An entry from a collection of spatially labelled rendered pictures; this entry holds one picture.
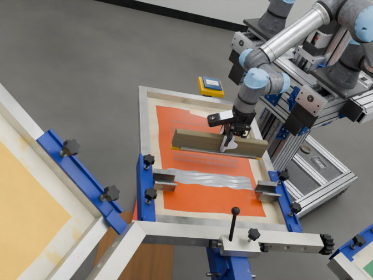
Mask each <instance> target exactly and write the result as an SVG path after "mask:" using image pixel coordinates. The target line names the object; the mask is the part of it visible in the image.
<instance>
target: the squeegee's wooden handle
mask: <svg viewBox="0 0 373 280"><path fill-rule="evenodd" d="M224 136H226V135H223V134H216V133H208V132H199V131H191V130H187V129H179V128H177V129H176V130H175V132H174V135H173V139H172V147H176V148H180V146H182V147H190V148H199V149H208V150H214V151H220V147H221V144H222V142H223V139H224ZM234 137H235V139H234V142H235V143H236V144H237V145H238V146H237V147H236V148H233V149H226V150H225V152H231V153H240V154H249V155H254V156H256V157H258V158H262V156H263V155H264V153H265V151H266V149H267V148H268V146H269V144H268V142H267V141H265V140H260V139H252V138H241V137H237V136H234Z"/></svg>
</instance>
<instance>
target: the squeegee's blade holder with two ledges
mask: <svg viewBox="0 0 373 280"><path fill-rule="evenodd" d="M179 149H180V151H189V152H198V153H207V154H216V155H222V156H231V157H240V158H249V159H256V156H254V155H249V154H240V153H231V152H223V153H221V152H220V151H214V150H208V149H199V148H190V147H182V146H180V148H179Z"/></svg>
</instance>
